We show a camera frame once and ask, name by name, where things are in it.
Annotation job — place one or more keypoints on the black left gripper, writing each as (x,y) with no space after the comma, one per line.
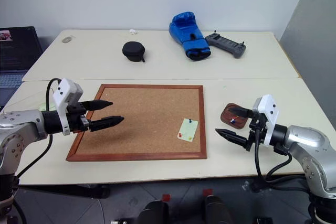
(77,121)

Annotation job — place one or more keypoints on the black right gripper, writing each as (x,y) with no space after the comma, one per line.
(257,129)

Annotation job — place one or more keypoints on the light green paper note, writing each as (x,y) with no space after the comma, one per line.
(187,129)

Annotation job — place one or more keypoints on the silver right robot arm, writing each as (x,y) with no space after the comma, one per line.
(309,140)

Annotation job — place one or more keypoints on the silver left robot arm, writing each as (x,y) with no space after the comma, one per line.
(23,124)

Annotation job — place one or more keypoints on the wood framed cork board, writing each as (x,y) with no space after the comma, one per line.
(136,119)

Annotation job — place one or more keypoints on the brown square pin tray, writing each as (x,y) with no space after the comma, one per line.
(227,119)

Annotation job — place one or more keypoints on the black round zip case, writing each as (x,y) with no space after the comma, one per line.
(132,49)

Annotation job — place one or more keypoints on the red tape piece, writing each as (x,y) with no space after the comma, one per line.
(208,192)
(166,197)

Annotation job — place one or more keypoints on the black table base bar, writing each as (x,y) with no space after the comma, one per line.
(65,191)
(286,184)

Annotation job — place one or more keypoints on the grey handheld controller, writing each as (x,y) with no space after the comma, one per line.
(225,43)

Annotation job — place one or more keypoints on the dark rounded shape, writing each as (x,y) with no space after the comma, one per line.
(218,209)
(153,212)

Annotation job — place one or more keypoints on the small white crumpled object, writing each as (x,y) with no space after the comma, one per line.
(133,31)

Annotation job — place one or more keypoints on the dark open laptop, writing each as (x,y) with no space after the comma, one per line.
(18,48)

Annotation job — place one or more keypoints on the blue boxing glove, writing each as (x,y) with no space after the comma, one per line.
(186,32)

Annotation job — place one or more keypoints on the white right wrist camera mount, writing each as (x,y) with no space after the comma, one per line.
(267,103)

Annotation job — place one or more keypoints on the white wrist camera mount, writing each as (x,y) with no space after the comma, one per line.
(267,103)
(65,90)

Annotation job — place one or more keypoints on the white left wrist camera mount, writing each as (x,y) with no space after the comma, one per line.
(65,90)

